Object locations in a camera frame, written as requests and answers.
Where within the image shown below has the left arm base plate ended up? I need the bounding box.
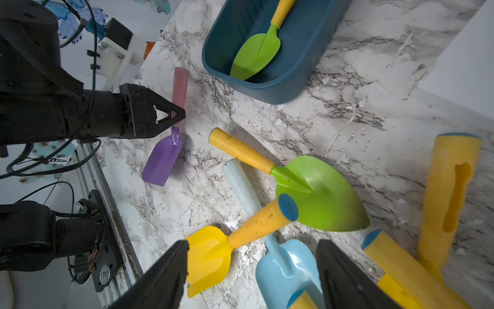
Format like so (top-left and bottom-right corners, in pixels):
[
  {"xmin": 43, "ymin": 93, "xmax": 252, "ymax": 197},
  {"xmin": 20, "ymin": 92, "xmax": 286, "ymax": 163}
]
[{"xmin": 68, "ymin": 190, "xmax": 123, "ymax": 292}]

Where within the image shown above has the aluminium front rail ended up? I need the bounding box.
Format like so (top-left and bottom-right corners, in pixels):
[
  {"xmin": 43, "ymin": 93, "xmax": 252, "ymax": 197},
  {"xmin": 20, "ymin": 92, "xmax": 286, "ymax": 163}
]
[{"xmin": 77, "ymin": 157, "xmax": 144, "ymax": 308}]

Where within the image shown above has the purple shovel pink handle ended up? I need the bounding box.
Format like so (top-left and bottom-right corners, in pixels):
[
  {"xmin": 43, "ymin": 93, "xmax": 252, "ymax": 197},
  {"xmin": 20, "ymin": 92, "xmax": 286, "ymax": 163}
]
[{"xmin": 142, "ymin": 67, "xmax": 189, "ymax": 187}]

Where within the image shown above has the dark teal storage box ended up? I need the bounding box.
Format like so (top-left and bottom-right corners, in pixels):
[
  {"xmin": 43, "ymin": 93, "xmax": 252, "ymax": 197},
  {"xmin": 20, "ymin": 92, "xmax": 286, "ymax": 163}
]
[{"xmin": 202, "ymin": 0, "xmax": 351, "ymax": 105}]

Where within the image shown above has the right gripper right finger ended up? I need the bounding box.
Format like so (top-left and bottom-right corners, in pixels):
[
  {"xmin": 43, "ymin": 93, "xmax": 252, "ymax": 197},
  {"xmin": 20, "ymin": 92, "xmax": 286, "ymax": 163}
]
[{"xmin": 316, "ymin": 239, "xmax": 400, "ymax": 309}]

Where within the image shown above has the yellow square scoop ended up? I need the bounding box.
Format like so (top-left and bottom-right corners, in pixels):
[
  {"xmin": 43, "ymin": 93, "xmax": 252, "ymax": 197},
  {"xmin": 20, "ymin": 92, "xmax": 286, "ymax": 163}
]
[{"xmin": 418, "ymin": 133, "xmax": 482, "ymax": 283}]

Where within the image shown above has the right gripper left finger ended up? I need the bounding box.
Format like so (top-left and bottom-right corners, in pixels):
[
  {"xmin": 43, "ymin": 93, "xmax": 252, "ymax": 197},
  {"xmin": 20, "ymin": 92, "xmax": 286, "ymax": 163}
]
[{"xmin": 110, "ymin": 240, "xmax": 189, "ymax": 308}]

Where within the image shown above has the light blue shovel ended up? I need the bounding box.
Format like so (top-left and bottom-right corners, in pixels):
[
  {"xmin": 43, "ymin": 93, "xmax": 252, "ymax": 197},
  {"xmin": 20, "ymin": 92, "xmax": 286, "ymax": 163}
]
[{"xmin": 222, "ymin": 159, "xmax": 325, "ymax": 308}]

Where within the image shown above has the green shovel yellow handle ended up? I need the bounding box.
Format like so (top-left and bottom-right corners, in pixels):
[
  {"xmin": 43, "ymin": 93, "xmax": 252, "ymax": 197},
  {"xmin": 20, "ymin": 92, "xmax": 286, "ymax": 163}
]
[{"xmin": 230, "ymin": 0, "xmax": 295, "ymax": 81}]

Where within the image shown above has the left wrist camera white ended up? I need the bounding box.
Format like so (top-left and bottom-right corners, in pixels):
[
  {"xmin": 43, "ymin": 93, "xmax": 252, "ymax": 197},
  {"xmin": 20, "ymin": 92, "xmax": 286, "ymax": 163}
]
[{"xmin": 96, "ymin": 18, "xmax": 147, "ymax": 93}]

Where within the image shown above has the white tiered stand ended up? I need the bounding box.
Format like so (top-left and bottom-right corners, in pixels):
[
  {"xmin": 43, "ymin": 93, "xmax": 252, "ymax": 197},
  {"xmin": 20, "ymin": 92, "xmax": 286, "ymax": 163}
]
[{"xmin": 411, "ymin": 1, "xmax": 493, "ymax": 131}]

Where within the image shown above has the yellow shovel orange handle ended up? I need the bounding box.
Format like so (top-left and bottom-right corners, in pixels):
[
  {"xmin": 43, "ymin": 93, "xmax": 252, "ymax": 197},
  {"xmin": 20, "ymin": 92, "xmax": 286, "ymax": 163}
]
[{"xmin": 186, "ymin": 194, "xmax": 299, "ymax": 298}]

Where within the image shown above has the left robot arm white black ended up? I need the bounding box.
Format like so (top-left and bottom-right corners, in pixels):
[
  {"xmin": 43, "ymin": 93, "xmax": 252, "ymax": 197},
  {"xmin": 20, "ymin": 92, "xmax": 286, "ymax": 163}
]
[{"xmin": 1, "ymin": 1, "xmax": 185, "ymax": 272}]

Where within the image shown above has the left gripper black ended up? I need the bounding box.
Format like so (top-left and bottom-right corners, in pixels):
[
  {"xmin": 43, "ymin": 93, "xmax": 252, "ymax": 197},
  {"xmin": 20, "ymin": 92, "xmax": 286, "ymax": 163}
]
[{"xmin": 1, "ymin": 82, "xmax": 186, "ymax": 145}]

